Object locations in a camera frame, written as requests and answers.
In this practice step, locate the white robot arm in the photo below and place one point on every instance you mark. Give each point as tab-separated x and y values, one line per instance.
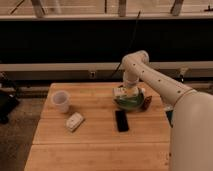
191	137

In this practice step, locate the wall outlet at right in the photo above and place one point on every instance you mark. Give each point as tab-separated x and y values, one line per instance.
182	71

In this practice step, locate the translucent plastic cup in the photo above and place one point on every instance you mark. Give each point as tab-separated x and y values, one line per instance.
60	100

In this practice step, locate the small white box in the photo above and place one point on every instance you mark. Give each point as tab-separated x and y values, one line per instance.
74	121

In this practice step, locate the black object at left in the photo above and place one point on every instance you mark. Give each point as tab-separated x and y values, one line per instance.
8	102

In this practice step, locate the black smartphone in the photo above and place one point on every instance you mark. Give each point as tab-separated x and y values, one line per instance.
121	120

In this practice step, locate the white wall outlet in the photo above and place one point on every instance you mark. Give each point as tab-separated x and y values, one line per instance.
92	74

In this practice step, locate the white labelled bottle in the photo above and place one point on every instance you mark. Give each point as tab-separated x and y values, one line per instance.
124	93

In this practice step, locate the small brown object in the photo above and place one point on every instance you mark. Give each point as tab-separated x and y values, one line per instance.
147	102

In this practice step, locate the green ceramic bowl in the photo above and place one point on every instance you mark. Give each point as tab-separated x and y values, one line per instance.
130	104

